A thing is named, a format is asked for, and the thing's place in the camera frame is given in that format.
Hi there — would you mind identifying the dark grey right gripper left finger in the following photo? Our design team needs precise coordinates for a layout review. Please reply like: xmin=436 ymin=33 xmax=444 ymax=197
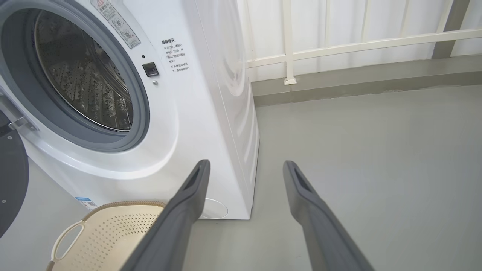
xmin=120 ymin=159 xmax=210 ymax=271

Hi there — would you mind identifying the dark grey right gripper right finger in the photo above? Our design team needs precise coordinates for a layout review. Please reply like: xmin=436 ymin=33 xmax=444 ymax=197
xmin=283 ymin=161 xmax=375 ymax=271

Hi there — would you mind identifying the black round glass machine door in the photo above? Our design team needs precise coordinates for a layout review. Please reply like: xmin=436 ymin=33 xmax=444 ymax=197
xmin=0 ymin=87 xmax=38 ymax=238

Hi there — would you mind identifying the cream perforated laundry basket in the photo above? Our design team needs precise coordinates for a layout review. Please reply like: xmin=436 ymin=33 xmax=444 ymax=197
xmin=46 ymin=201 xmax=166 ymax=271

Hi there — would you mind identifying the white front-load washing machine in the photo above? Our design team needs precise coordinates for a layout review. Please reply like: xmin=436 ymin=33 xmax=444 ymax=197
xmin=0 ymin=0 xmax=260 ymax=221

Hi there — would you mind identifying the grey rubber door seal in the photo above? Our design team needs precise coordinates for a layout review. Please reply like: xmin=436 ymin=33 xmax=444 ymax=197
xmin=0 ymin=0 xmax=151 ymax=153

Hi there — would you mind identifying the black door latch socket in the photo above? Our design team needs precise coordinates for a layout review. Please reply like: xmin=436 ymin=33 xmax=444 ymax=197
xmin=142 ymin=62 xmax=160 ymax=78

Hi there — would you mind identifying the round white filter cover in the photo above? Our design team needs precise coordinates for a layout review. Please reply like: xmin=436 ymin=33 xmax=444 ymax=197
xmin=200 ymin=198 xmax=229 ymax=219

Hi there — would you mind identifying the blue energy label sticker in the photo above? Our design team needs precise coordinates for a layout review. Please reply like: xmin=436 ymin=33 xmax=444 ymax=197
xmin=75 ymin=197 xmax=98 ymax=210

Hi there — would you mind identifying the black printed text label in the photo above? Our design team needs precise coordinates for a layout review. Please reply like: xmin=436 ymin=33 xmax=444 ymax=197
xmin=161 ymin=38 xmax=191 ymax=73

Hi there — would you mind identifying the steel perforated drum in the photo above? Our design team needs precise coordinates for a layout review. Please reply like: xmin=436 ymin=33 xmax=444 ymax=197
xmin=34 ymin=9 xmax=134 ymax=132

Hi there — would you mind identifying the white metal railing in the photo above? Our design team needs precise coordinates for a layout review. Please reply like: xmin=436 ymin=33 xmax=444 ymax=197
xmin=241 ymin=0 xmax=482 ymax=85

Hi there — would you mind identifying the grey warning sticker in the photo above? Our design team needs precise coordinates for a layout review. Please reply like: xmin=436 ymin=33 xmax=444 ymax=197
xmin=90 ymin=0 xmax=141 ymax=49

